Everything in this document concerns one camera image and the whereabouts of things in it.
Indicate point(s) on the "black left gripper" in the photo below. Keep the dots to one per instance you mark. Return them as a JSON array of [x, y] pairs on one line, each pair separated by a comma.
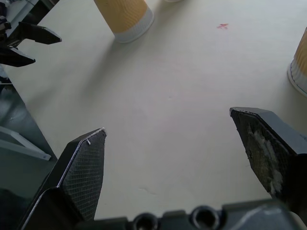
[[4, 33]]

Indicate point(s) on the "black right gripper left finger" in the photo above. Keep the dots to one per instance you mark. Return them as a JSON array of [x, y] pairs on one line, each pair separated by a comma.
[[81, 172]]

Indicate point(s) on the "red mark on table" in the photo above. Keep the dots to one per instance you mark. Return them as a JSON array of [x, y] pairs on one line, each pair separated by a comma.
[[223, 26]]

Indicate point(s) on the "white metal frame bar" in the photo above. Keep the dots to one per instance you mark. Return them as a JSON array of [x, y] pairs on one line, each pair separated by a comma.
[[21, 143]]

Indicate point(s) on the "yellow ribbed paper cup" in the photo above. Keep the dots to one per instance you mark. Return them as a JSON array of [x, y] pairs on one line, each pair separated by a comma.
[[300, 64], [124, 19]]

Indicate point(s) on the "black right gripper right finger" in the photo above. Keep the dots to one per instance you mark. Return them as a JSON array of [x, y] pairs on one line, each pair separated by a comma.
[[263, 153]]

